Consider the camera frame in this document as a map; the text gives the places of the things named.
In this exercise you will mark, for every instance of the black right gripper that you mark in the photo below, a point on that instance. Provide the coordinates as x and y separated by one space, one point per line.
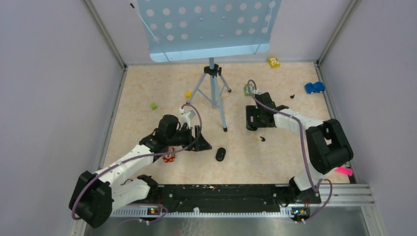
252 110

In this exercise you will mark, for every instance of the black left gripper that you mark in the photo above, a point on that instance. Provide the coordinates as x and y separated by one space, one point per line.
200 143

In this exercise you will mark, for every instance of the black earbuds charging case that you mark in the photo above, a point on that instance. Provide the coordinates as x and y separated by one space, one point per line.
220 154

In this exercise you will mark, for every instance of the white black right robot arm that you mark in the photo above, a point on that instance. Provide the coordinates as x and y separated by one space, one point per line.
324 145

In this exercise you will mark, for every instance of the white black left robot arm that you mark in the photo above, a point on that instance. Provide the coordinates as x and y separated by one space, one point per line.
96 195

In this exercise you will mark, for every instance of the green monster toy block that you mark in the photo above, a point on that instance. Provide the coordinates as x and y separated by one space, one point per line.
248 90

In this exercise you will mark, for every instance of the red owl number block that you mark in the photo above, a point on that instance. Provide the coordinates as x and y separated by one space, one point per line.
170 156

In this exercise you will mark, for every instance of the yellow toy block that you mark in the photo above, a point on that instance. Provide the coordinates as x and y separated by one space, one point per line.
273 62

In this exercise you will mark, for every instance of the blue toy car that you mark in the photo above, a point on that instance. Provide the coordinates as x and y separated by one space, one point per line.
317 87

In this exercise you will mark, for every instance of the pink highlighter marker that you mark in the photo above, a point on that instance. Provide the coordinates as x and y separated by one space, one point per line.
345 171

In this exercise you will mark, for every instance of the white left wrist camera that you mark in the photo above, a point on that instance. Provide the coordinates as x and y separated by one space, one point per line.
186 117

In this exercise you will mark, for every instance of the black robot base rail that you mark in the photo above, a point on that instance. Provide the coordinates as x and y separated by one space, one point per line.
229 198

